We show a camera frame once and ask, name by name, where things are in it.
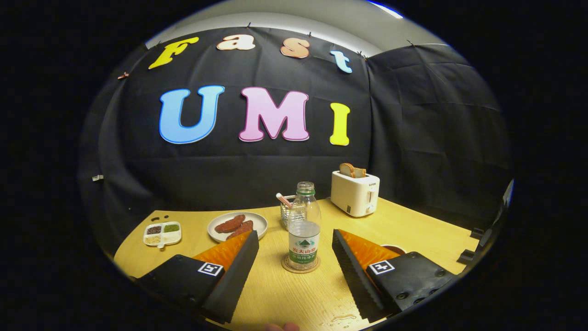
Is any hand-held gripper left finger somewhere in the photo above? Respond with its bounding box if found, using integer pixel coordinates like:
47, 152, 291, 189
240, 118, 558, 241
136, 230, 260, 325

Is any white round plate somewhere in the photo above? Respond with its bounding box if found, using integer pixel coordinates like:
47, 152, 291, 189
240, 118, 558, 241
207, 211, 268, 243

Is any white divided condiment dish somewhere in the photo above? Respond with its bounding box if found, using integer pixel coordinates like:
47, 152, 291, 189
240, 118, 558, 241
143, 221, 182, 249

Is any toast bread slice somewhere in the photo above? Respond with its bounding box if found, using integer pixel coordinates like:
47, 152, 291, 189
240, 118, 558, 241
339, 163, 367, 179

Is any white toaster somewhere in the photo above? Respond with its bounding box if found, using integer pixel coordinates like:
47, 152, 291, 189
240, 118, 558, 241
330, 171, 381, 218

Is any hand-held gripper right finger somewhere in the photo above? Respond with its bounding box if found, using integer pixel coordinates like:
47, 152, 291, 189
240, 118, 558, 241
332, 228, 460, 322

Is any clear plastic juice bottle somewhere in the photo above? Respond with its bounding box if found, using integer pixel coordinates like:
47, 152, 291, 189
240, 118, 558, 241
288, 181, 322, 271

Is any black backdrop cloth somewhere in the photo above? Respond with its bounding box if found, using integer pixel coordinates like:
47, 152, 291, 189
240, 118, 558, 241
78, 25, 513, 258

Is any wooden table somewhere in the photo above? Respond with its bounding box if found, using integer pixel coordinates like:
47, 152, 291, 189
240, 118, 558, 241
113, 198, 481, 331

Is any round cork coaster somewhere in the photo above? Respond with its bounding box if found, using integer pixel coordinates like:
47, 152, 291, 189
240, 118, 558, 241
281, 254, 321, 274

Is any red-brown sausage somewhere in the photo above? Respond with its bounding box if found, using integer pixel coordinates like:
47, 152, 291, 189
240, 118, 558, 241
215, 214, 246, 234
225, 220, 254, 240

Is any metal wire holder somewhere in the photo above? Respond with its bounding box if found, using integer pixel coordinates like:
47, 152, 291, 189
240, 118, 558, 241
280, 195, 306, 229

